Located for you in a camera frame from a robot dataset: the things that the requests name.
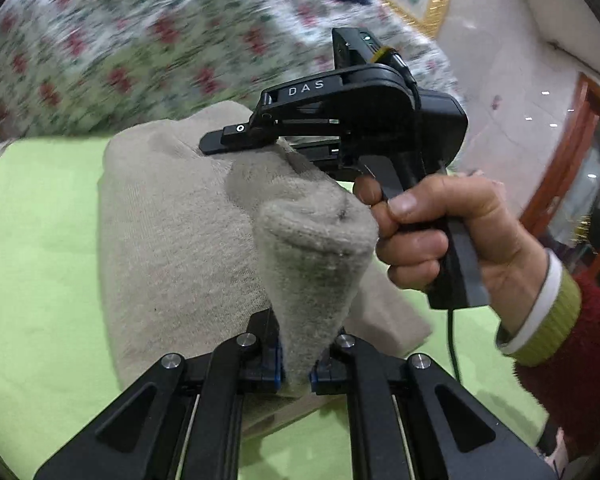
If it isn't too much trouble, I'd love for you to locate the wooden glass cabinet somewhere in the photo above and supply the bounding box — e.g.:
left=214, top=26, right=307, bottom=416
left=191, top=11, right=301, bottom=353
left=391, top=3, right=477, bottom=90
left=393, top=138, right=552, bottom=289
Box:
left=521, top=74, right=600, bottom=286

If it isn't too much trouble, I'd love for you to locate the person's right hand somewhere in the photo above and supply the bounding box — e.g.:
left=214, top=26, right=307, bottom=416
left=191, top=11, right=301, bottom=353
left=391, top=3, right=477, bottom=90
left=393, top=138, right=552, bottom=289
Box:
left=353, top=174, right=548, bottom=335

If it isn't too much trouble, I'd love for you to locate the light green bed sheet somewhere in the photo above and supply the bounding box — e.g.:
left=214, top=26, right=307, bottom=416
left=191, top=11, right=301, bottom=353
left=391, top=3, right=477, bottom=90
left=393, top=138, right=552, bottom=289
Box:
left=0, top=138, right=547, bottom=479

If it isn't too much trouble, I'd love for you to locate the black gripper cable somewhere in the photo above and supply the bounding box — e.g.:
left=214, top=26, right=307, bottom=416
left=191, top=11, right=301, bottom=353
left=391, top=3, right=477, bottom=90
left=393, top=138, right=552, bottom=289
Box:
left=442, top=306, right=464, bottom=386

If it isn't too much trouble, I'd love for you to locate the red sweater right forearm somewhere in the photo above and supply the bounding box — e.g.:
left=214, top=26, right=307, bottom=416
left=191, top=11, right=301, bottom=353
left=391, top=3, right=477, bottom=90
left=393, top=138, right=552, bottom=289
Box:
left=496, top=252, right=600, bottom=455

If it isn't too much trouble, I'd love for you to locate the beige knitted sweater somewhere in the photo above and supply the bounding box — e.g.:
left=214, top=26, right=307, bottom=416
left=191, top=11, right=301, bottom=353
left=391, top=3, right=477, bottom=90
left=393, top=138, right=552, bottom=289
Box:
left=98, top=101, right=431, bottom=436

